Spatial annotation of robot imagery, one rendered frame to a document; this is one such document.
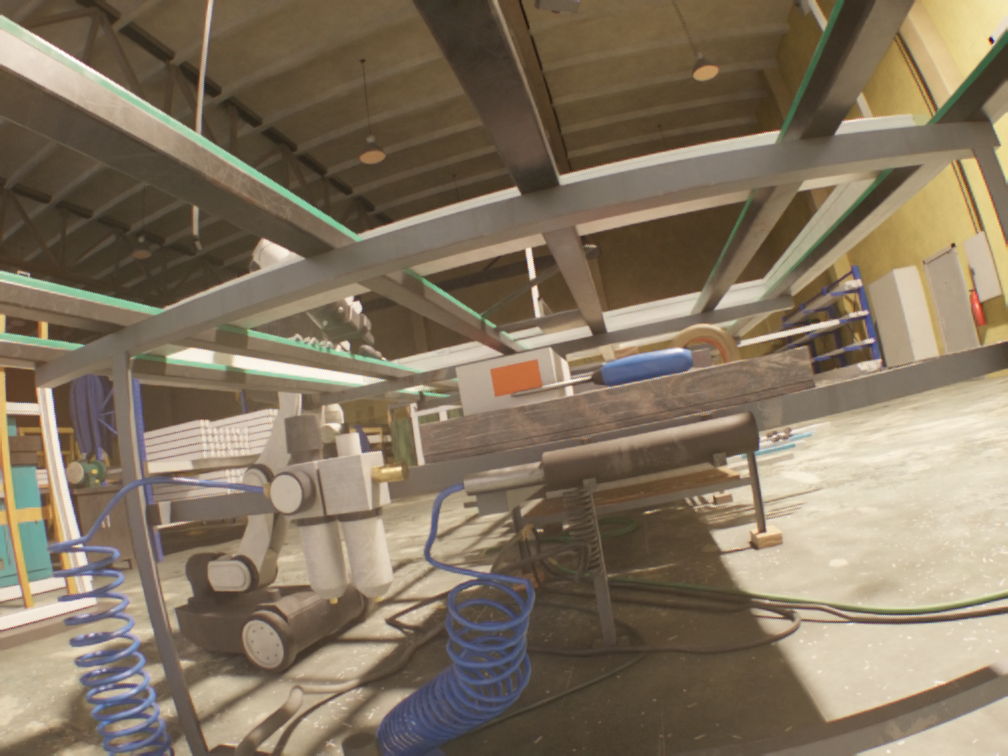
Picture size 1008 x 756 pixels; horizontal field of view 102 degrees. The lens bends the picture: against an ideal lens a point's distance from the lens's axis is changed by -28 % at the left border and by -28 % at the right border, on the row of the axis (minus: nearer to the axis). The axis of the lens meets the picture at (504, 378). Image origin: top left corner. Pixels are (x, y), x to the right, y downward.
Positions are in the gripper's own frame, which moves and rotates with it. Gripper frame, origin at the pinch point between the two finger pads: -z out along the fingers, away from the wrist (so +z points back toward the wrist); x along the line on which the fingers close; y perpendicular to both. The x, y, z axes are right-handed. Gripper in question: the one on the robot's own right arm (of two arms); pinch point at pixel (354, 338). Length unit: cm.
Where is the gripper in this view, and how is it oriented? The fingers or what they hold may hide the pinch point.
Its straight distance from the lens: 142.0
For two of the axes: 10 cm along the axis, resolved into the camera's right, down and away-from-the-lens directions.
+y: 0.6, 8.5, -5.2
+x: -9.6, 2.0, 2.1
